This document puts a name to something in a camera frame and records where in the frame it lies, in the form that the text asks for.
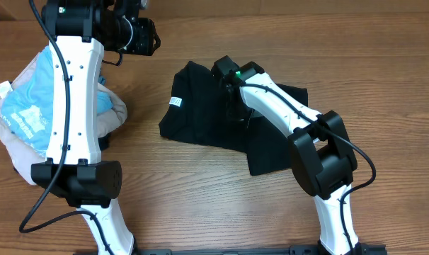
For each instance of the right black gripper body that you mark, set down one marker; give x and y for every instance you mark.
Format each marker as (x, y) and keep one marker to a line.
(231, 105)

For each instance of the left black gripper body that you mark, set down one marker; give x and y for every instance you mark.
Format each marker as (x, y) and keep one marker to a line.
(134, 38)

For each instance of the black t-shirt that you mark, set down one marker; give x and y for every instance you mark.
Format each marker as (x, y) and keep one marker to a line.
(197, 114)

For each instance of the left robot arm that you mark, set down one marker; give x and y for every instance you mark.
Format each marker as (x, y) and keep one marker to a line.
(79, 33)

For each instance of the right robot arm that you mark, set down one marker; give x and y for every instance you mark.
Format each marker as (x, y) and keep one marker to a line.
(321, 154)

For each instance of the dark garment under pile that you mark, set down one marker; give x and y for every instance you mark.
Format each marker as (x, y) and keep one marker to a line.
(103, 142)

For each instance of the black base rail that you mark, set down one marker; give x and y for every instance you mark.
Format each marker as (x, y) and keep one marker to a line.
(293, 250)

